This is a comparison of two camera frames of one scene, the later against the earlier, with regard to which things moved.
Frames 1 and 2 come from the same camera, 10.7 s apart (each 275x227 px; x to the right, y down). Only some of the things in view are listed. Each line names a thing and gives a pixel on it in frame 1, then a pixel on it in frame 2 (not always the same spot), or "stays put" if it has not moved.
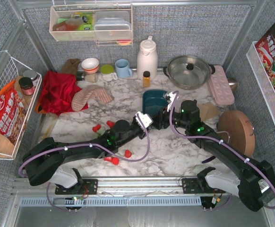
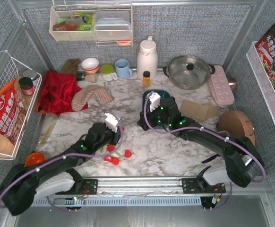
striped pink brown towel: x=81 y=98 stays put
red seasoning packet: x=7 y=115 stays put
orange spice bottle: x=146 y=76 stays put
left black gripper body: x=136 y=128 -> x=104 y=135
